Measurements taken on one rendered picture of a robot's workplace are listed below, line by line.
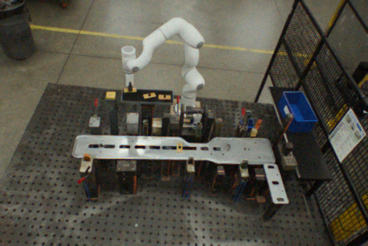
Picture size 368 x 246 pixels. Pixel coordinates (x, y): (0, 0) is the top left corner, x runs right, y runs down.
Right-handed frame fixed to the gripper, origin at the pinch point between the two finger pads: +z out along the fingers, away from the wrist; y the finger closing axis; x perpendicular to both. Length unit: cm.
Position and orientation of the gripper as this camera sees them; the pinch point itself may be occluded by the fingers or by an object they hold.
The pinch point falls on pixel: (130, 87)
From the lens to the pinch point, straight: 211.6
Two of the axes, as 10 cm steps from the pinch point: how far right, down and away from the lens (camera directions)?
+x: 9.8, -0.6, 1.8
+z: -0.9, 6.5, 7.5
